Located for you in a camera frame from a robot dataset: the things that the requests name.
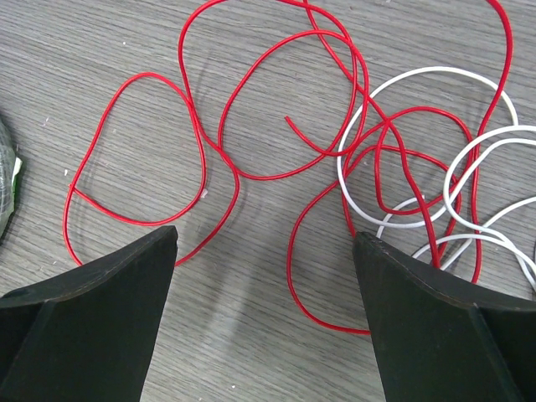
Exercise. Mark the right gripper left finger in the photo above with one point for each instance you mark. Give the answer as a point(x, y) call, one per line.
point(88, 334)

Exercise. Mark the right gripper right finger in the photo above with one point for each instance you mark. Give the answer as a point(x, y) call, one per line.
point(437, 337)

